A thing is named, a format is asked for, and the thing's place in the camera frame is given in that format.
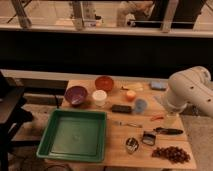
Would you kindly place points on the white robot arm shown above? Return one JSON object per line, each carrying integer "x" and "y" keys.
{"x": 189, "y": 86}

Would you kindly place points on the white plastic cup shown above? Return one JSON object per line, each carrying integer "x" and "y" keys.
{"x": 99, "y": 97}

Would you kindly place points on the blue plastic cup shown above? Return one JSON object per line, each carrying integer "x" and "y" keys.
{"x": 140, "y": 106}

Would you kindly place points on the round metal cup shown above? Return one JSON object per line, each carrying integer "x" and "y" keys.
{"x": 131, "y": 145}

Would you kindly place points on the metal measuring cup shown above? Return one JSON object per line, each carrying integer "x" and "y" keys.
{"x": 149, "y": 138}

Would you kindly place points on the orange bowl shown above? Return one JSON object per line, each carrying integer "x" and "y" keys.
{"x": 105, "y": 83}

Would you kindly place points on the black rectangular block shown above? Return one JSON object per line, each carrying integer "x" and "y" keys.
{"x": 121, "y": 108}

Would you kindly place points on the purple bowl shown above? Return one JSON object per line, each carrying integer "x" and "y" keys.
{"x": 76, "y": 95}

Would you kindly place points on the silver fork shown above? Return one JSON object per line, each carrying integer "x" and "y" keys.
{"x": 128, "y": 124}

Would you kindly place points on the blue sponge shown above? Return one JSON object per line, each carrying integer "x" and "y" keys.
{"x": 158, "y": 85}

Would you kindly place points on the green plastic tray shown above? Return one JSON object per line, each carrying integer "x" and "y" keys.
{"x": 74, "y": 135}

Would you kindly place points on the clear plastic bag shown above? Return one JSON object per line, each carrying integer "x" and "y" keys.
{"x": 161, "y": 100}

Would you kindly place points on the bunch of dark grapes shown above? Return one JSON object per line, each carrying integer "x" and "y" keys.
{"x": 172, "y": 153}

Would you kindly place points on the black chair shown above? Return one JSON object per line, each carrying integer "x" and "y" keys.
{"x": 12, "y": 117}

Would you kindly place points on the red handled tool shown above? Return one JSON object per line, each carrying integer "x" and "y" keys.
{"x": 157, "y": 117}

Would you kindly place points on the black handled knife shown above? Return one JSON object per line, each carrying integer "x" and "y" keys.
{"x": 168, "y": 131}

